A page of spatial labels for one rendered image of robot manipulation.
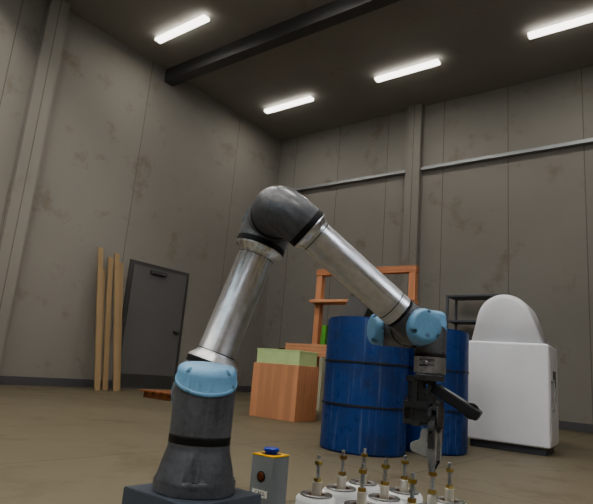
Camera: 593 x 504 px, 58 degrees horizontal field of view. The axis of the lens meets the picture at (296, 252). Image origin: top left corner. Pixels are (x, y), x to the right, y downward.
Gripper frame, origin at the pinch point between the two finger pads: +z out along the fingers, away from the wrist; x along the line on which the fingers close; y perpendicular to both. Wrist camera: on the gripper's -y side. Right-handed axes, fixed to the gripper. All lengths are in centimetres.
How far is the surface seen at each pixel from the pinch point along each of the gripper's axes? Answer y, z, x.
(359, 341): 110, -42, -233
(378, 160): 334, -457, -864
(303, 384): 237, -5, -405
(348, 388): 116, -9, -233
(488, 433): 45, 21, -393
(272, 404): 269, 19, -398
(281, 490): 38.5, 11.7, 1.8
